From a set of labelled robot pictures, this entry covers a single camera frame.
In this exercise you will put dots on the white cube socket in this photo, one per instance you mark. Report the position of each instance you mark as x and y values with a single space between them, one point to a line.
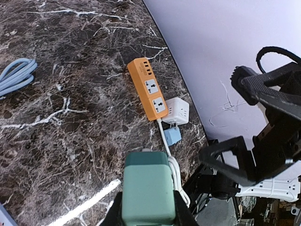
178 111

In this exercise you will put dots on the orange power strip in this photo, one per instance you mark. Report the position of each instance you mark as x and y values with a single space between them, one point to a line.
147 88

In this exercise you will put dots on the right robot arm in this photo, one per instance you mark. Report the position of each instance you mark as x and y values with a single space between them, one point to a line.
221 187

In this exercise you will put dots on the green plug adapter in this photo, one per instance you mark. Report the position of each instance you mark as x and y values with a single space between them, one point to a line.
148 193

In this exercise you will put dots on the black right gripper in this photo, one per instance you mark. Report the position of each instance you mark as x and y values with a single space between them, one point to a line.
276 148

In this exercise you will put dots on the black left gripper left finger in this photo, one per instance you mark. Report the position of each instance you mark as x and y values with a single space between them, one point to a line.
113 216

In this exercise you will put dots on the light blue plug adapter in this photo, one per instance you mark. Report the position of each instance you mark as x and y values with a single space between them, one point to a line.
172 135

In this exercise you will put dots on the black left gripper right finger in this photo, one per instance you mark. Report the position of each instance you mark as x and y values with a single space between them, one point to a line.
183 216

